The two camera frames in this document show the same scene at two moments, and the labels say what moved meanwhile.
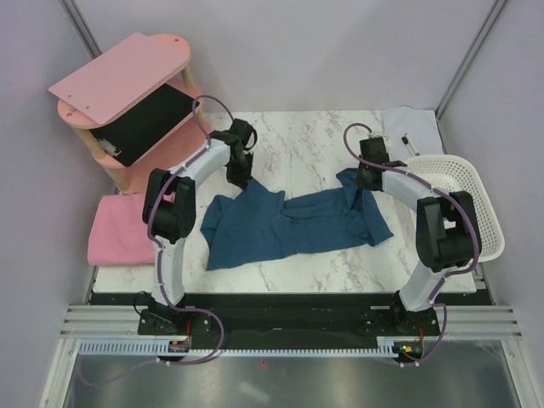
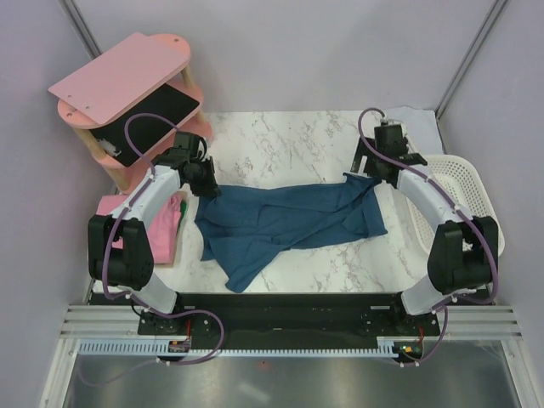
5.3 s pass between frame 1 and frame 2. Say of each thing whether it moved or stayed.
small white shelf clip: stayed
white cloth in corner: stayed
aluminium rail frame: stayed
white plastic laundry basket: stayed
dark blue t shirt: moved
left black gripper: moved
